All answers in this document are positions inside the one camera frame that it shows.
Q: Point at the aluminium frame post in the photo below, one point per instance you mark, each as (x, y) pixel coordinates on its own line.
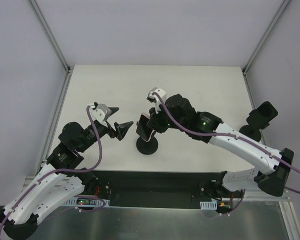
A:
(49, 34)
(266, 35)

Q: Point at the aluminium rail bar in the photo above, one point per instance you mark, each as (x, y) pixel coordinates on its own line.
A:
(258, 195)

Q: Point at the black round-base phone stand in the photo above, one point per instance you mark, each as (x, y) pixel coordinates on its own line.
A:
(255, 134)

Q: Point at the black gooseneck phone stand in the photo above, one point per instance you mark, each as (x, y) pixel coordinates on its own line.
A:
(147, 147)

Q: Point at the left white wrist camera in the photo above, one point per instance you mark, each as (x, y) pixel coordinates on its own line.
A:
(90, 111)

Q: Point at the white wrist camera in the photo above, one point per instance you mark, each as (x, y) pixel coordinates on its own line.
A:
(90, 111)
(157, 96)

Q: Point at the white cable duct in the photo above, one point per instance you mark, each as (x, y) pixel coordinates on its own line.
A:
(86, 202)
(209, 205)

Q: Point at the right white cable duct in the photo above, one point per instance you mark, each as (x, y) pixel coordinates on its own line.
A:
(209, 205)

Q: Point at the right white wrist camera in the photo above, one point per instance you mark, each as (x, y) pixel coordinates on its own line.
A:
(157, 96)

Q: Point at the black case smartphone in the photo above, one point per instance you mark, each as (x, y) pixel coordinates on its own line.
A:
(260, 117)

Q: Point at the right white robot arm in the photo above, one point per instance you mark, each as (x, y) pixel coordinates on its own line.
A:
(271, 167)

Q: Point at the right aluminium frame post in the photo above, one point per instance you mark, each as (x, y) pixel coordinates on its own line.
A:
(266, 35)

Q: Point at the left white cable duct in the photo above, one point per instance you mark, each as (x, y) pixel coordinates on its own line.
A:
(86, 202)

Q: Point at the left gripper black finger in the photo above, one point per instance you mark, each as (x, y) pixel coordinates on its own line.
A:
(102, 112)
(122, 129)

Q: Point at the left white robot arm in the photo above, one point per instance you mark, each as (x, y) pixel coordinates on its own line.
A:
(59, 178)

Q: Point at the pink case smartphone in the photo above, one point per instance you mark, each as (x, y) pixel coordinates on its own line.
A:
(145, 132)

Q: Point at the left aluminium frame post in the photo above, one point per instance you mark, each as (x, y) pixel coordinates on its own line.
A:
(49, 34)

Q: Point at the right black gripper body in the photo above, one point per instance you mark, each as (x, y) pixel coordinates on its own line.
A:
(153, 120)

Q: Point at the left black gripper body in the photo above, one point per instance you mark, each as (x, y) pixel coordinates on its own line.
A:
(112, 127)

